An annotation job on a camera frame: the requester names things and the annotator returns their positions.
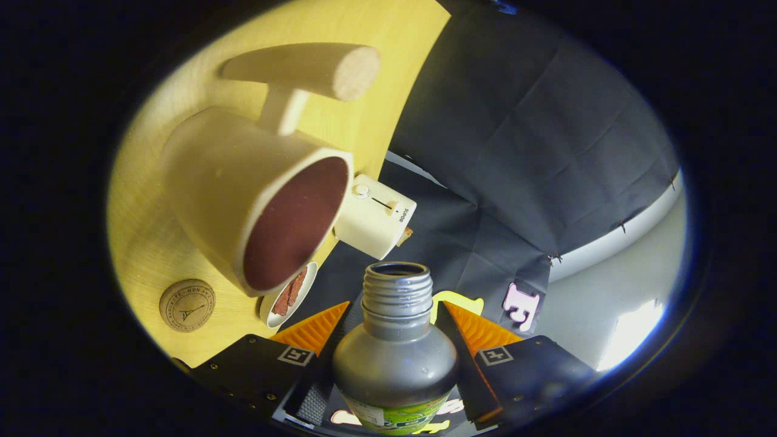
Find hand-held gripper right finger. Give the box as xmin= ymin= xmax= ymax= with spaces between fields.
xmin=434 ymin=300 xmax=599 ymax=429

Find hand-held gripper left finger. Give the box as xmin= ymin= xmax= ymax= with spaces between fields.
xmin=188 ymin=300 xmax=353 ymax=427

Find round cork coaster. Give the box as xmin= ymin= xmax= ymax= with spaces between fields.
xmin=159 ymin=279 xmax=216 ymax=333

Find silver juice bottle green label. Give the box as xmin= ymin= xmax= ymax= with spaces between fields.
xmin=332 ymin=262 xmax=459 ymax=435

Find white cup with wooden handle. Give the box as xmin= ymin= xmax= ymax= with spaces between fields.
xmin=161 ymin=42 xmax=381 ymax=298

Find brown food pieces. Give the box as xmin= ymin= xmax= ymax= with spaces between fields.
xmin=272 ymin=268 xmax=308 ymax=316

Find small white plate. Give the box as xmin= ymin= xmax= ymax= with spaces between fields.
xmin=259 ymin=261 xmax=319 ymax=329

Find wooden table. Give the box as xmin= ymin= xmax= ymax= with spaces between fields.
xmin=106 ymin=0 xmax=452 ymax=368

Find cream white toaster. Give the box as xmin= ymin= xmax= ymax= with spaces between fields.
xmin=334 ymin=174 xmax=418 ymax=260

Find black backdrop cloth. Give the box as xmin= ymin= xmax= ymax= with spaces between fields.
xmin=291 ymin=0 xmax=680 ymax=435

